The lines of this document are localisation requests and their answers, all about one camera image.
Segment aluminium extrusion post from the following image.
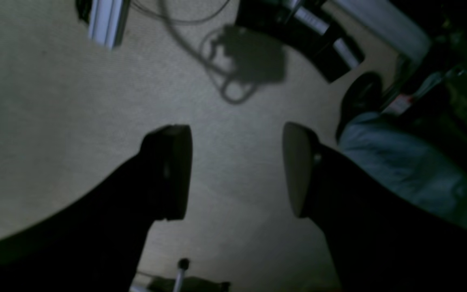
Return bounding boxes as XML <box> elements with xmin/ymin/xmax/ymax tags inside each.
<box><xmin>88</xmin><ymin>0</ymin><xmax>131</xmax><ymax>50</ymax></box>

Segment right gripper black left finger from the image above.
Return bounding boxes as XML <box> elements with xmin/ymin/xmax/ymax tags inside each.
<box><xmin>0</xmin><ymin>125</ymin><xmax>193</xmax><ymax>292</ymax></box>

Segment black cable on floor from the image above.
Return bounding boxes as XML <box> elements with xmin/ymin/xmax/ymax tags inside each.
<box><xmin>132</xmin><ymin>0</ymin><xmax>231</xmax><ymax>25</ymax></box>

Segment grey blue cloth bundle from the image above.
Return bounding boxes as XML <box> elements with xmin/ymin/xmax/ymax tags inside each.
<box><xmin>338</xmin><ymin>112</ymin><xmax>467</xmax><ymax>229</ymax></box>

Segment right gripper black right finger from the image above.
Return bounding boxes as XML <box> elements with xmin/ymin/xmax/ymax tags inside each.
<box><xmin>283</xmin><ymin>122</ymin><xmax>467</xmax><ymax>292</ymax></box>

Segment black equipment base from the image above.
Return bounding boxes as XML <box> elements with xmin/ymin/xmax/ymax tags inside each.
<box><xmin>235</xmin><ymin>0</ymin><xmax>365</xmax><ymax>83</ymax></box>

